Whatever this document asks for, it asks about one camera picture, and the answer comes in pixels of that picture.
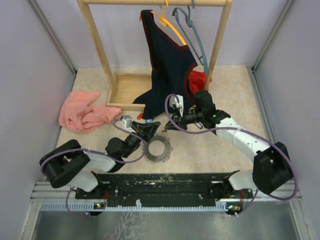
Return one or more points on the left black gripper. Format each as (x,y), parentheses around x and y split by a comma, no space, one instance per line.
(148,130)

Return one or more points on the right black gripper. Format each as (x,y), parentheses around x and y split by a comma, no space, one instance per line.
(178,119)

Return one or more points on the black key tag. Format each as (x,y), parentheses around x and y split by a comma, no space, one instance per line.
(199,125)

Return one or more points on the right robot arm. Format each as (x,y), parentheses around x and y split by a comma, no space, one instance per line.
(272,166)

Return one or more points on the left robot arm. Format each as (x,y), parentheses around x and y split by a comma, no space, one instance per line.
(71,164)

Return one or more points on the red key tag left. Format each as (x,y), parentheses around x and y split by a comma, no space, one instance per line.
(139,117)

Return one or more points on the wooden clothes rack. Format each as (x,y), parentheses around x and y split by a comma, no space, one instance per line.
(125,87)

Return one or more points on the red cloth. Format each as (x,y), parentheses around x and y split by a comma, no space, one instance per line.
(197,81)

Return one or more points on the dark navy vest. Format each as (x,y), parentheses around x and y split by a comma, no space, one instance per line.
(171,66)

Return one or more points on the grey-blue hanger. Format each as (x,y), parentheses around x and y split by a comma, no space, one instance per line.
(201,56)

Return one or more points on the pink cloth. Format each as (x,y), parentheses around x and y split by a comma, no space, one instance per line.
(79,115)

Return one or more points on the yellow hanger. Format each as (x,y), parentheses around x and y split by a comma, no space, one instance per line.
(166,23)

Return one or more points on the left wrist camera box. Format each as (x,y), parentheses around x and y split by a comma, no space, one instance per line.
(127,122)

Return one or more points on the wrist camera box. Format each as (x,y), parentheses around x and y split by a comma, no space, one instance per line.
(127,122)
(177,101)

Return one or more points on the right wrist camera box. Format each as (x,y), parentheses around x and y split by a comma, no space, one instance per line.
(177,101)

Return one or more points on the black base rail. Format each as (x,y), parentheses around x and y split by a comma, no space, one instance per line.
(161,190)

